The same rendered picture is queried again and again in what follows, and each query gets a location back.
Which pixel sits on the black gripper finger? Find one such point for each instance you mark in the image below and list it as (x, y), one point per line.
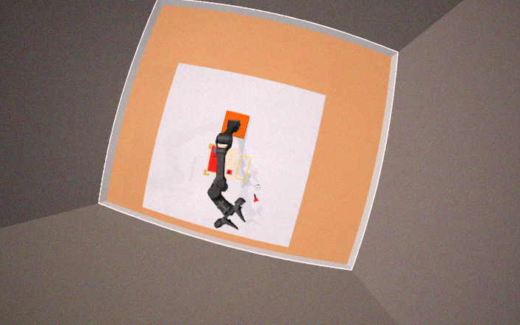
(238, 211)
(228, 222)

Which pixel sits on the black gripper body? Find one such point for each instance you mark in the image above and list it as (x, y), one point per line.
(226, 208)

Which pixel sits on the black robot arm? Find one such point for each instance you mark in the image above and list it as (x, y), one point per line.
(220, 183)

